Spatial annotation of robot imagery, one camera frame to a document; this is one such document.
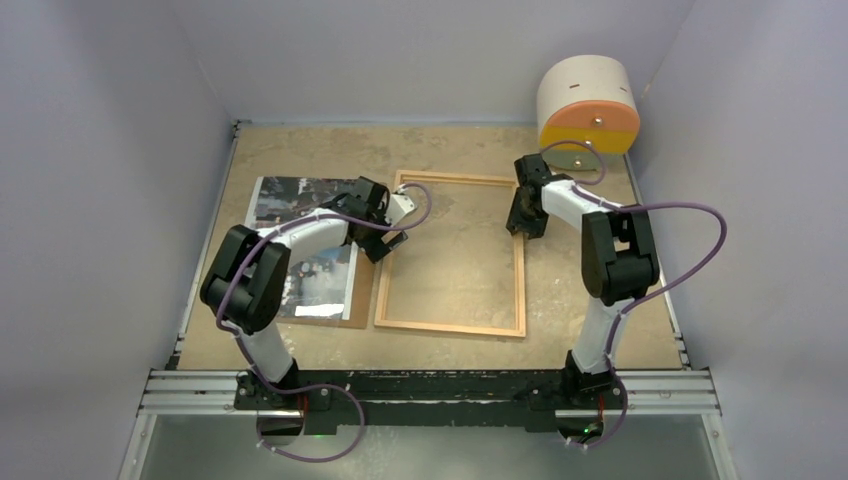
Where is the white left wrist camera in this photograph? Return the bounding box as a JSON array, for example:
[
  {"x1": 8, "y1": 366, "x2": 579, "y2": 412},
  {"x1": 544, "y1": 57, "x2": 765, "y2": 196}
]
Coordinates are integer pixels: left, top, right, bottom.
[{"x1": 385, "y1": 193, "x2": 418, "y2": 227}]

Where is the round white drawer cabinet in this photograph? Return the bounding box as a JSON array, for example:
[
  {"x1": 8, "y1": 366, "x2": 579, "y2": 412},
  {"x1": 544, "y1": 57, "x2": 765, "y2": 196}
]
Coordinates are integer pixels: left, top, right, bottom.
[{"x1": 536, "y1": 55, "x2": 640, "y2": 171}]

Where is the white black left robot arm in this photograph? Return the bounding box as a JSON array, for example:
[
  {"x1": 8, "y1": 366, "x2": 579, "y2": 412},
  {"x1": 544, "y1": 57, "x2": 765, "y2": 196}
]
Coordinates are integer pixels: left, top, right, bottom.
[{"x1": 200, "y1": 177, "x2": 417, "y2": 409}]

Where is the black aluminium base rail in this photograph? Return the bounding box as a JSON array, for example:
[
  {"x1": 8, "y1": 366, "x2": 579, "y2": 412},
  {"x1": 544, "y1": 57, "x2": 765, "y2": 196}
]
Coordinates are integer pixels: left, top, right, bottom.
[{"x1": 139, "y1": 369, "x2": 720, "y2": 437}]

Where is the light wooden picture frame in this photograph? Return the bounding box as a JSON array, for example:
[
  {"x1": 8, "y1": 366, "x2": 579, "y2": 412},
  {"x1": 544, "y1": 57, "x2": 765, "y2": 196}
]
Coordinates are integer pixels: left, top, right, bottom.
[{"x1": 374, "y1": 170, "x2": 527, "y2": 338}]

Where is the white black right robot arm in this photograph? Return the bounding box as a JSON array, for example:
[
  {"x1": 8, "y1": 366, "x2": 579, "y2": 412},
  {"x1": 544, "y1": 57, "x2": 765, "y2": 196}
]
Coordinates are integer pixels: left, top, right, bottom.
[{"x1": 506, "y1": 154, "x2": 660, "y2": 407}]

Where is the brown cardboard backing board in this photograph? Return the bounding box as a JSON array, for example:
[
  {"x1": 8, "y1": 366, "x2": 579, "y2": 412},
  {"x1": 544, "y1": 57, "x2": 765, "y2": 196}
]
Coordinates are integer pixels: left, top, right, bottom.
[{"x1": 243, "y1": 175, "x2": 379, "y2": 331}]

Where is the printed colour photo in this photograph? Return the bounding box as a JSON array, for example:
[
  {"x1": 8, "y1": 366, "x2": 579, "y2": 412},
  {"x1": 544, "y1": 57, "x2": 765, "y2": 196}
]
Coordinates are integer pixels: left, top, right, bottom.
[{"x1": 243, "y1": 175, "x2": 372, "y2": 323}]

